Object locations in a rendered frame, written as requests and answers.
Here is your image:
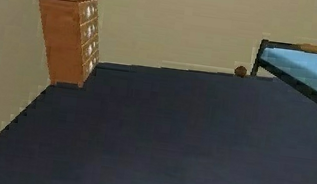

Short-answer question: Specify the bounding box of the black bed with blue mattress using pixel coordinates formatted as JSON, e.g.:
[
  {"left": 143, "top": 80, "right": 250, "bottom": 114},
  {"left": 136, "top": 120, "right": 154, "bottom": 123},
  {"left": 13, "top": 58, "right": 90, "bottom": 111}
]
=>
[{"left": 242, "top": 36, "right": 317, "bottom": 142}]

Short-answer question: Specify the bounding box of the brown ball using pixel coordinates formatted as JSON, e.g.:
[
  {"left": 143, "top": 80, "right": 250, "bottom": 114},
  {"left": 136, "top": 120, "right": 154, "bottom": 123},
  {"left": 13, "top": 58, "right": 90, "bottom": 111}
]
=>
[{"left": 233, "top": 64, "right": 248, "bottom": 79}]

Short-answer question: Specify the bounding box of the orange wooden chest of drawers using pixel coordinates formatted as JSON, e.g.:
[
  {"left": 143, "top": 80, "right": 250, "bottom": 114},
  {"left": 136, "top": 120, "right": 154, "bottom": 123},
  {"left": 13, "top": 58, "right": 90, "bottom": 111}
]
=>
[{"left": 26, "top": 0, "right": 107, "bottom": 91}]

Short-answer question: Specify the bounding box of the brown pillow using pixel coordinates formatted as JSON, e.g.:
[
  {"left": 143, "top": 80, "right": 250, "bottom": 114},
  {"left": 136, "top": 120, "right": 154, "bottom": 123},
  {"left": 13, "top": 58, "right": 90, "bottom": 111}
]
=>
[{"left": 294, "top": 41, "right": 317, "bottom": 55}]

